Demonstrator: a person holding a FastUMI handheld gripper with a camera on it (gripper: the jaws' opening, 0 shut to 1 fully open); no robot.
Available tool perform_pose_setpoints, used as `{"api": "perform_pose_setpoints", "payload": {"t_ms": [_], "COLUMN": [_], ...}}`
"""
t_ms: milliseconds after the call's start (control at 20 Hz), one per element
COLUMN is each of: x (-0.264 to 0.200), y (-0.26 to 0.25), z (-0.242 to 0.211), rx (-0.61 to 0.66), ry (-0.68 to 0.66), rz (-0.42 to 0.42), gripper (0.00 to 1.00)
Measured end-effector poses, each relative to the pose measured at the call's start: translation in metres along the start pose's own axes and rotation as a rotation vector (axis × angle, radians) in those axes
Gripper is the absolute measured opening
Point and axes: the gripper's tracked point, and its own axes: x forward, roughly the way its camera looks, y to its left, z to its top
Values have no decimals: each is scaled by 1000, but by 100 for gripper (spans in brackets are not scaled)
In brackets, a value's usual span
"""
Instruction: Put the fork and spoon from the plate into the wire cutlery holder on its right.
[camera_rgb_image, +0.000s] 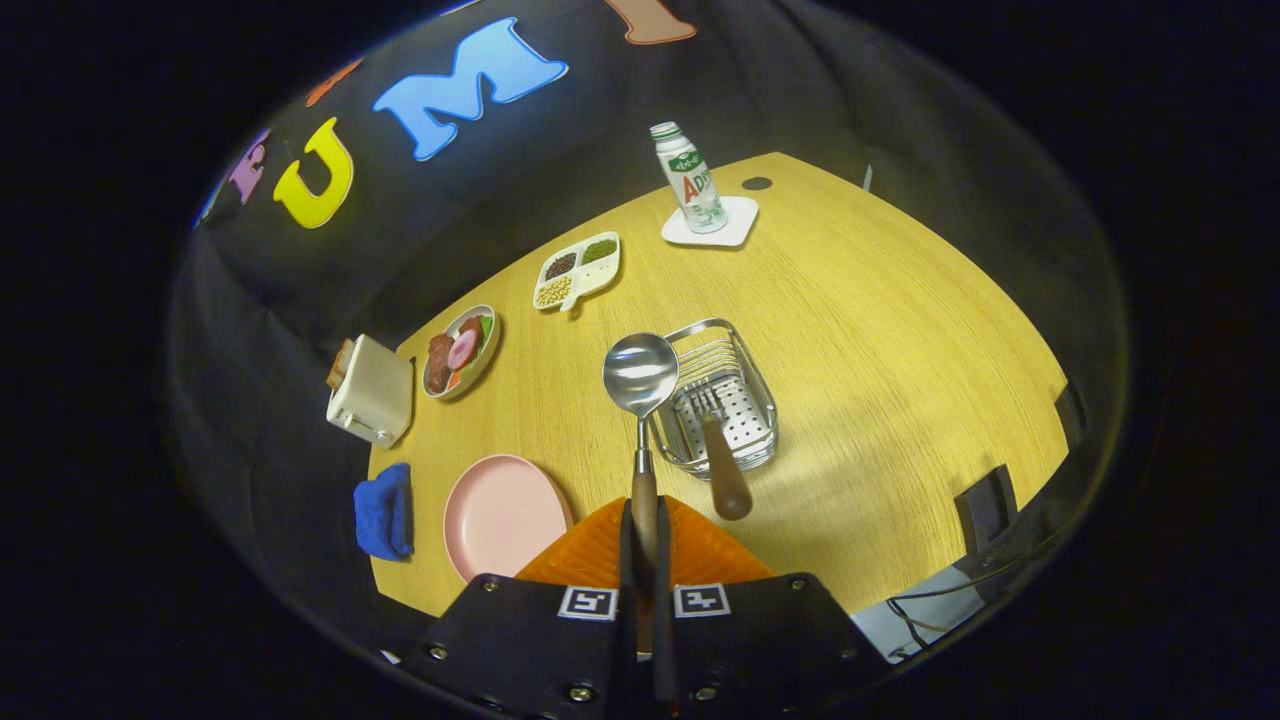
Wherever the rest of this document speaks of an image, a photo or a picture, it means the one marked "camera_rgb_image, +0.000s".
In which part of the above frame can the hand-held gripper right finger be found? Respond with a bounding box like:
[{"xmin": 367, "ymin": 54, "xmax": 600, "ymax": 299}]
[{"xmin": 655, "ymin": 496, "xmax": 893, "ymax": 720}]

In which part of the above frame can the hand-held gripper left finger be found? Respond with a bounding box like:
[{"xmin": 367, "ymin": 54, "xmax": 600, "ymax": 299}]
[{"xmin": 400, "ymin": 498, "xmax": 639, "ymax": 720}]

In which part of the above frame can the wooden handled metal fork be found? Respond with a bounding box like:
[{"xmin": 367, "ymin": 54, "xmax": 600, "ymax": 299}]
[{"xmin": 690, "ymin": 385, "xmax": 754, "ymax": 522}]

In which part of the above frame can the wooden handled metal spoon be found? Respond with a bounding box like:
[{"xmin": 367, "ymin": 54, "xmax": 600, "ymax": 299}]
[{"xmin": 602, "ymin": 332, "xmax": 681, "ymax": 656}]

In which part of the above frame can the pink plate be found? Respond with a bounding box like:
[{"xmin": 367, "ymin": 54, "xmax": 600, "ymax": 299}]
[{"xmin": 443, "ymin": 455, "xmax": 575, "ymax": 585}]

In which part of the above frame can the blue folded cloth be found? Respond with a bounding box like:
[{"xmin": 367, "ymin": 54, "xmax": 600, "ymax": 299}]
[{"xmin": 353, "ymin": 463, "xmax": 416, "ymax": 562}]

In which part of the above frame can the black table clamp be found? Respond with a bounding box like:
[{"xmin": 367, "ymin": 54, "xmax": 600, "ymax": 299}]
[
  {"xmin": 953, "ymin": 465, "xmax": 1019, "ymax": 556},
  {"xmin": 1054, "ymin": 383, "xmax": 1088, "ymax": 451}
]

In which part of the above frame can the cream toaster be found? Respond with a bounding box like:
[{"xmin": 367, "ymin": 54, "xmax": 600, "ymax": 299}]
[{"xmin": 326, "ymin": 335, "xmax": 416, "ymax": 449}]

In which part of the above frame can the plate of meat and vegetables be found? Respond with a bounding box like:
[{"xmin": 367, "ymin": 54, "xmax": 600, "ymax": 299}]
[{"xmin": 421, "ymin": 305, "xmax": 501, "ymax": 402}]

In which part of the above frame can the white divided dish with beans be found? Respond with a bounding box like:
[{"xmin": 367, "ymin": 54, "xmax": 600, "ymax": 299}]
[{"xmin": 532, "ymin": 232, "xmax": 622, "ymax": 314}]

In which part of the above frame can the white square coaster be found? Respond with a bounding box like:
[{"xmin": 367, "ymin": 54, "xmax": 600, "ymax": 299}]
[{"xmin": 661, "ymin": 196, "xmax": 760, "ymax": 249}]

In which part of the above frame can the white drink bottle green cap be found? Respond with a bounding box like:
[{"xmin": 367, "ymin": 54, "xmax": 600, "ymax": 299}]
[{"xmin": 649, "ymin": 122, "xmax": 729, "ymax": 235}]

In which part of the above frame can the dark cable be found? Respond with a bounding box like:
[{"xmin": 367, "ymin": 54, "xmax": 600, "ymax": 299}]
[{"xmin": 885, "ymin": 560, "xmax": 1051, "ymax": 656}]

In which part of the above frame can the metal wire basket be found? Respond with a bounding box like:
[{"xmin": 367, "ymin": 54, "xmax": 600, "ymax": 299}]
[{"xmin": 647, "ymin": 318, "xmax": 780, "ymax": 480}]

